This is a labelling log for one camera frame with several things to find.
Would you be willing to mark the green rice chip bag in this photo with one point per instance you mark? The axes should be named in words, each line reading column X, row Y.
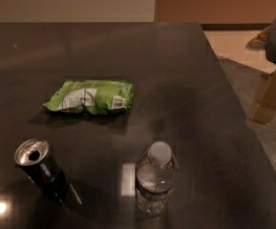
column 93, row 97

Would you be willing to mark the cardboard box on floor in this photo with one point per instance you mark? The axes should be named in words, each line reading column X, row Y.
column 265, row 108

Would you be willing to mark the black soda can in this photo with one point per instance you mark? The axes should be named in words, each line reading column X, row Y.
column 35, row 158

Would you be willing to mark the clear plastic water bottle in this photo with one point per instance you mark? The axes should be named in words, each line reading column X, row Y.
column 156, row 173

